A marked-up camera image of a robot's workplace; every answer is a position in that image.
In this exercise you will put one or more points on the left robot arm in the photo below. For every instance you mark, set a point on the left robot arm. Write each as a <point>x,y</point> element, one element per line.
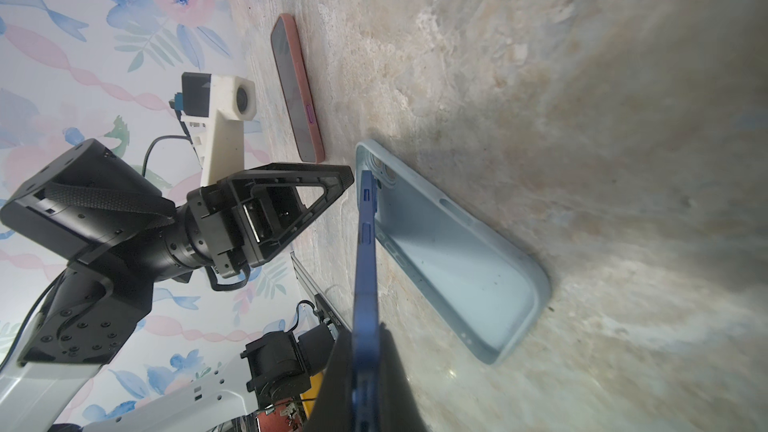
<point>119,237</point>

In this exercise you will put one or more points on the aluminium rail frame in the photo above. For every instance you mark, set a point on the aluminium rail frame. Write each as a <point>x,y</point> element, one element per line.
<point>325,312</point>

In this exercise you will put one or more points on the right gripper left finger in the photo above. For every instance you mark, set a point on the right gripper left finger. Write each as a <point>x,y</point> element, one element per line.
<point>333,407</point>

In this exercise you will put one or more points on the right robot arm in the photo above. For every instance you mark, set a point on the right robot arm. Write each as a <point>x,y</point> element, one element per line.
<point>270,370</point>

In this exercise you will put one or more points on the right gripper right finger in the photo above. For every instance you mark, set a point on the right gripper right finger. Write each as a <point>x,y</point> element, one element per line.
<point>398,411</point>

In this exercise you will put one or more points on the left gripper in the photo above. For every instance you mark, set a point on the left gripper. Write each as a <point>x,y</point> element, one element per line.
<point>231,227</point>

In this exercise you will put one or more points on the blue-edged black phone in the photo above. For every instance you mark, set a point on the blue-edged black phone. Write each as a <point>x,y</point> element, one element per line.
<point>366,312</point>

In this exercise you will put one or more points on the light blue phone case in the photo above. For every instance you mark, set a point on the light blue phone case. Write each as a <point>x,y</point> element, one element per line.
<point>487,290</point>

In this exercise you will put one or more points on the pink phone case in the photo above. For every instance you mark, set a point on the pink phone case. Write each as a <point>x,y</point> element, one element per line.
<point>291,70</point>

